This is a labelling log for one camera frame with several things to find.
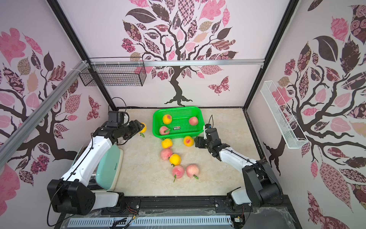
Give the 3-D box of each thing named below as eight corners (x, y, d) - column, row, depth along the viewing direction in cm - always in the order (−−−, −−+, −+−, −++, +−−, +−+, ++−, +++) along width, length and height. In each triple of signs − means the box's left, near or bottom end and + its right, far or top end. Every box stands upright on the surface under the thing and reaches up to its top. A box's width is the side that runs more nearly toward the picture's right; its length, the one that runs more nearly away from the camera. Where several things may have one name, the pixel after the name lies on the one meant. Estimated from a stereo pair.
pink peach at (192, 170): (186, 178, 85) (186, 174, 80) (186, 168, 89) (186, 164, 84) (198, 178, 85) (199, 174, 80) (198, 168, 89) (198, 164, 84)
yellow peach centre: (168, 161, 91) (167, 158, 87) (175, 155, 94) (174, 151, 90) (175, 168, 88) (174, 164, 84) (182, 161, 91) (181, 157, 87)
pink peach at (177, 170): (171, 174, 86) (170, 170, 81) (177, 166, 89) (176, 162, 84) (179, 180, 83) (179, 176, 79) (185, 171, 87) (185, 168, 82)
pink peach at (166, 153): (159, 157, 93) (158, 153, 89) (167, 149, 97) (166, 145, 92) (166, 162, 91) (165, 159, 86) (174, 154, 94) (173, 150, 90)
